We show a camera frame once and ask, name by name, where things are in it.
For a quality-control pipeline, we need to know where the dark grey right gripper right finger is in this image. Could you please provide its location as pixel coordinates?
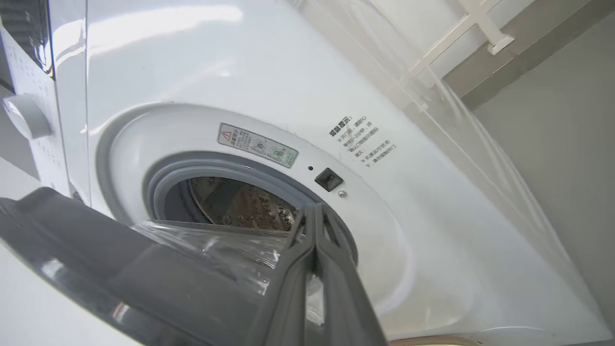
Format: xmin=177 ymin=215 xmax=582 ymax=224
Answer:
xmin=316 ymin=204 xmax=388 ymax=346

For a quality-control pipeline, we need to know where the white metal railing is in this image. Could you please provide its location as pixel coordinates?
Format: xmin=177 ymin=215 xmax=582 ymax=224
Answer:
xmin=408 ymin=0 xmax=516 ymax=112

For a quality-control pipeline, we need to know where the white round control knob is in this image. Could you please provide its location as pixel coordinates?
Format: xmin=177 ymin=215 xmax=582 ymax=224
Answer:
xmin=2 ymin=94 xmax=52 ymax=140

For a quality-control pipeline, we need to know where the white front-loading washing machine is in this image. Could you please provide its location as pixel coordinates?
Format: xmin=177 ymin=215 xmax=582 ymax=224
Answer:
xmin=0 ymin=0 xmax=613 ymax=346

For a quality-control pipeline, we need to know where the grey warning sticker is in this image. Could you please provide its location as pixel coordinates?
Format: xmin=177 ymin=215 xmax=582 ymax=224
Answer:
xmin=217 ymin=123 xmax=299 ymax=169

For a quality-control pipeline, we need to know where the dark grey glass washer door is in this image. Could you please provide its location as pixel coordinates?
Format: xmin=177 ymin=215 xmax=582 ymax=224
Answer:
xmin=0 ymin=186 xmax=313 ymax=346

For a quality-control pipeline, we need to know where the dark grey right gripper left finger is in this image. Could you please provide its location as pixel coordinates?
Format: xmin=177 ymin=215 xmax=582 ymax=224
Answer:
xmin=247 ymin=204 xmax=318 ymax=346

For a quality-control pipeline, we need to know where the cream perforated laundry basket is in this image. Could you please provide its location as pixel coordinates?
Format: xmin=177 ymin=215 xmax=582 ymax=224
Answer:
xmin=389 ymin=336 xmax=477 ymax=346

